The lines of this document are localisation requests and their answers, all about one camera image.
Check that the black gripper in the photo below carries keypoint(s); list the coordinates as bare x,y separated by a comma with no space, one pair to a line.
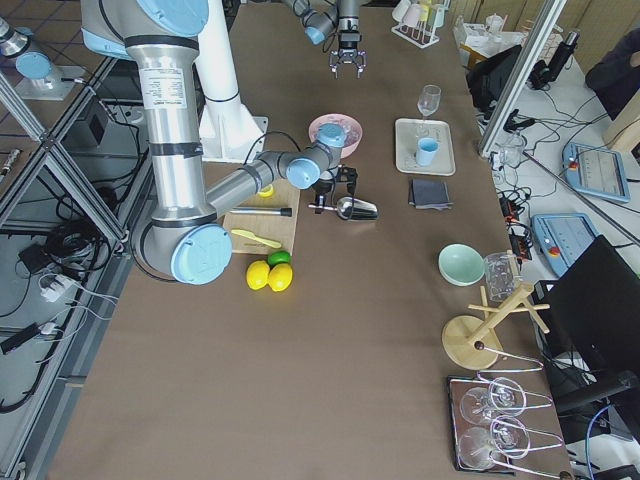
348,41
325,188

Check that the steel ice scoop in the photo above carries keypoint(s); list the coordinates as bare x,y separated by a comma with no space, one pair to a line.
355,210

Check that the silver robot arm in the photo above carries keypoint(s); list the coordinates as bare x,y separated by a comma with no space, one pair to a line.
194,112
341,22

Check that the pink bowl of ice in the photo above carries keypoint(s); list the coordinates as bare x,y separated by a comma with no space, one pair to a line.
351,127

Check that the white cup drying rack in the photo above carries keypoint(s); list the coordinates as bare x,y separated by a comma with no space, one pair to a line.
418,21

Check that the light blue cup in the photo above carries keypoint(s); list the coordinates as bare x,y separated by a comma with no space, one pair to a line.
426,150

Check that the wooden cup tree stand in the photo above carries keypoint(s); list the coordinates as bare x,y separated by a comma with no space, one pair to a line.
472,343

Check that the steel muddler rod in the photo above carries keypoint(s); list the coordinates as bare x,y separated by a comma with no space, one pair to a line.
264,211

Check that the wooden cutting board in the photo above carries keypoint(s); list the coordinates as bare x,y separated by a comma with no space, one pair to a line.
274,227

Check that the half lemon slice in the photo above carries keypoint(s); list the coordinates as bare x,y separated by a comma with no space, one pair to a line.
266,192

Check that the green lime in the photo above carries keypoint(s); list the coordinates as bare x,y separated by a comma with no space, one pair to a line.
279,257

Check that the grey folded cloth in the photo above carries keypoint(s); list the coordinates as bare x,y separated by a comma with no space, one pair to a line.
428,194

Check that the clear wine glass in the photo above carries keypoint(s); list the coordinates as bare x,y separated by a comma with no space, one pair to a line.
427,104

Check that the yellow plastic knife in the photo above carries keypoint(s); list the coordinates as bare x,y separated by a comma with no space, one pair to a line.
252,236

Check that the cream serving tray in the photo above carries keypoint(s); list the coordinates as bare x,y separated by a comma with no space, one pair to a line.
407,133

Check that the yellow lemon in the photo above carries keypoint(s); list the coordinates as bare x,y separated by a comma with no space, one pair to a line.
280,277
257,274

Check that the mint green bowl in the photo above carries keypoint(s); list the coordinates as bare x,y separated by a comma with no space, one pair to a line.
461,265

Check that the glass measuring jug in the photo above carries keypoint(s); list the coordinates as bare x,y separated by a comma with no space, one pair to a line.
501,275

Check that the blue teach pendant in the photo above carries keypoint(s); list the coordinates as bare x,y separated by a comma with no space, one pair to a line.
596,171
563,238

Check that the dark glass rack tray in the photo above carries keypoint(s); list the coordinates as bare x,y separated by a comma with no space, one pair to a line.
457,387

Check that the hanging wine glass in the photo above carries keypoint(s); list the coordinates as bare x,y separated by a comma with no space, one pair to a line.
482,448
501,396

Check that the black monitor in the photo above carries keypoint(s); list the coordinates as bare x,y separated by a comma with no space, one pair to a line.
596,302

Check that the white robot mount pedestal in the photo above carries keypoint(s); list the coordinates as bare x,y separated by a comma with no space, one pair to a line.
228,131

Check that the aluminium frame post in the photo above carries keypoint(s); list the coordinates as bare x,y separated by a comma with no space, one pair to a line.
542,28

